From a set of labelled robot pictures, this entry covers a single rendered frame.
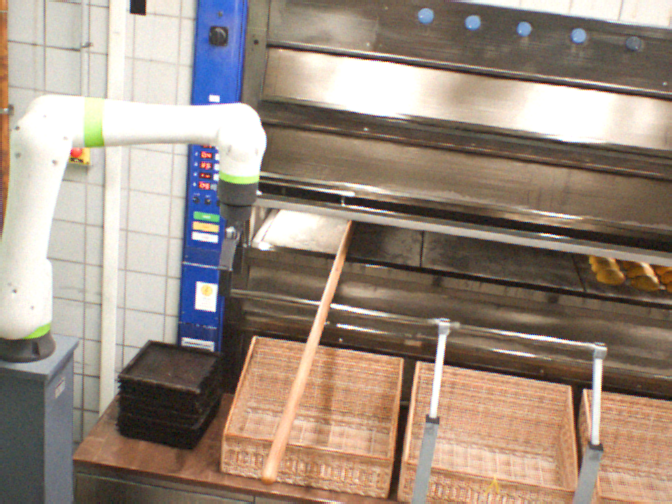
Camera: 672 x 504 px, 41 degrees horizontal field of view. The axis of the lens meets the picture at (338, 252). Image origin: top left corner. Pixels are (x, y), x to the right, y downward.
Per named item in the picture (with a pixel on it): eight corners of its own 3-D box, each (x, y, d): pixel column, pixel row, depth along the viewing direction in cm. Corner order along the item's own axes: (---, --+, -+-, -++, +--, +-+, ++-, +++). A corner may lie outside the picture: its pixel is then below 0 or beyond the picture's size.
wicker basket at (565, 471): (404, 424, 334) (414, 358, 324) (557, 450, 330) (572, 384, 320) (394, 503, 289) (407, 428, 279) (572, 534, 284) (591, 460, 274)
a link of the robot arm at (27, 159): (-26, 344, 201) (8, 114, 184) (-12, 312, 216) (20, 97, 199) (34, 353, 204) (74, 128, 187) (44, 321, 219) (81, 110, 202)
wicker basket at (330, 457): (246, 399, 338) (252, 333, 328) (395, 423, 335) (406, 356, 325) (216, 474, 292) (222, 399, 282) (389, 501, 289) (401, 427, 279)
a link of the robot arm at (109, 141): (104, 153, 208) (102, 105, 203) (107, 139, 218) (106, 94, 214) (261, 156, 214) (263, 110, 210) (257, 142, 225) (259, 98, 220)
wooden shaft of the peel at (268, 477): (273, 489, 191) (274, 477, 189) (259, 486, 191) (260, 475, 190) (355, 228, 350) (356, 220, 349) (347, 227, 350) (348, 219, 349)
